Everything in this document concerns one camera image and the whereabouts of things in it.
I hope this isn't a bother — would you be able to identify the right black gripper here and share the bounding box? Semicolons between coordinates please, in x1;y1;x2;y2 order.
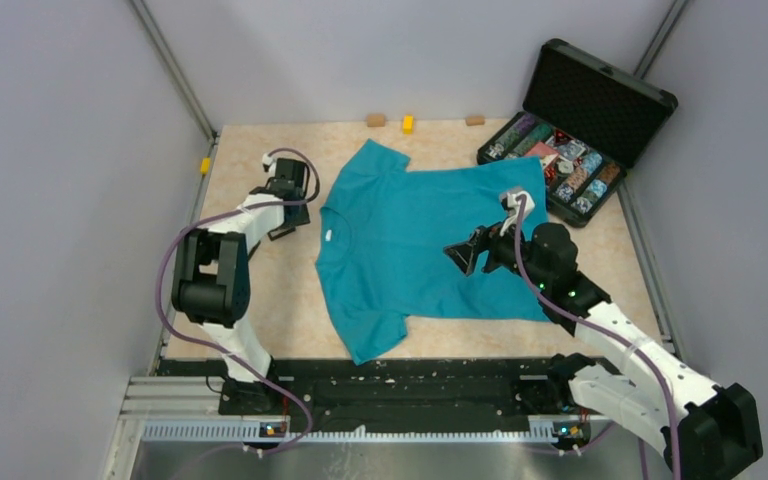
445;213;551;289

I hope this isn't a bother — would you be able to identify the teal t-shirt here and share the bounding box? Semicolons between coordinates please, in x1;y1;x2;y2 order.
315;140;548;364

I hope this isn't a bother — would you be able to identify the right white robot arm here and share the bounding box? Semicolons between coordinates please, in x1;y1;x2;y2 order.
444;187;764;479

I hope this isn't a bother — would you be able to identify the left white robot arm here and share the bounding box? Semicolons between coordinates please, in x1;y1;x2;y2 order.
169;147;320;414

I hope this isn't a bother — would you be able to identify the black box with grey brooch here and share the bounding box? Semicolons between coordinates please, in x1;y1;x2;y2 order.
267;225;297;241

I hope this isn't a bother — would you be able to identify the yellow block at left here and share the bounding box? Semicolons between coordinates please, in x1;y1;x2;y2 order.
199;157;211;176

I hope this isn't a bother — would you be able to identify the yellow block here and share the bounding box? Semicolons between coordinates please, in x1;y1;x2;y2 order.
199;157;211;176
401;115;415;135

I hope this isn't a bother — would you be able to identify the left tan wooden block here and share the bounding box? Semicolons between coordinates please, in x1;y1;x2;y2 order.
365;113;387;128

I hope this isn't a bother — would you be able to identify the tan wooden block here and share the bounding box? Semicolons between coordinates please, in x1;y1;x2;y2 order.
365;113;387;128
465;115;485;126

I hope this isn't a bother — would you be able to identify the pink card in case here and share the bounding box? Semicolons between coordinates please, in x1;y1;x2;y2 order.
525;142;559;170

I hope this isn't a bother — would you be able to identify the yellow block at back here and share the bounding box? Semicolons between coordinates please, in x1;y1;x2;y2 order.
401;115;415;135

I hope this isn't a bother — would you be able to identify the right tan wooden block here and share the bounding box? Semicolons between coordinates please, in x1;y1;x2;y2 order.
465;115;485;126

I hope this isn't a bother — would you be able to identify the black carrying case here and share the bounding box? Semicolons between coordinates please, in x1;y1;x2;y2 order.
476;38;679;228

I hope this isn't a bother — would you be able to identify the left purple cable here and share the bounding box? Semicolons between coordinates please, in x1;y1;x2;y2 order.
153;147;322;458

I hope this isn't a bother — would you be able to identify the purple cable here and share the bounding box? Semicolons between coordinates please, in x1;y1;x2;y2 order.
153;147;322;458
513;192;683;480

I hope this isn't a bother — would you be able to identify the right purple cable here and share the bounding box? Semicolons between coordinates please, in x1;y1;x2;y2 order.
513;192;683;480

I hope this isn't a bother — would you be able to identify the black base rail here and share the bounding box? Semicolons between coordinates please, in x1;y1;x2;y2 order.
218;357;617;435

